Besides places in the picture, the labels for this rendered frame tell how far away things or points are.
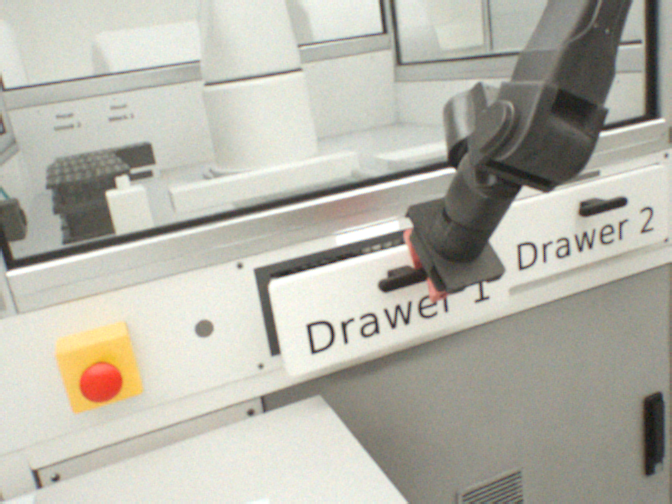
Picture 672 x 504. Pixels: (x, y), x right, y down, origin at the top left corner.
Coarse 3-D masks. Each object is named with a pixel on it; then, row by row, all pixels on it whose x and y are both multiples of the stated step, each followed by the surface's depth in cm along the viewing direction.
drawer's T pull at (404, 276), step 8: (392, 272) 71; (400, 272) 70; (408, 272) 69; (416, 272) 69; (424, 272) 69; (384, 280) 68; (392, 280) 68; (400, 280) 68; (408, 280) 69; (416, 280) 69; (424, 280) 70; (384, 288) 68; (392, 288) 68; (400, 288) 69
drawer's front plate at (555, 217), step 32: (576, 192) 86; (608, 192) 88; (640, 192) 90; (512, 224) 83; (544, 224) 85; (576, 224) 87; (640, 224) 91; (512, 256) 84; (576, 256) 88; (608, 256) 91
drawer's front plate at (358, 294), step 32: (384, 256) 71; (288, 288) 68; (320, 288) 69; (352, 288) 71; (416, 288) 74; (288, 320) 69; (384, 320) 73; (416, 320) 75; (448, 320) 76; (288, 352) 69; (352, 352) 72
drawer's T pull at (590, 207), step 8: (584, 200) 86; (592, 200) 86; (600, 200) 85; (608, 200) 84; (616, 200) 84; (624, 200) 85; (584, 208) 83; (592, 208) 83; (600, 208) 83; (608, 208) 84; (616, 208) 84; (584, 216) 83
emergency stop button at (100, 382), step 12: (84, 372) 62; (96, 372) 62; (108, 372) 63; (120, 372) 64; (84, 384) 62; (96, 384) 62; (108, 384) 63; (120, 384) 64; (84, 396) 63; (96, 396) 63; (108, 396) 63
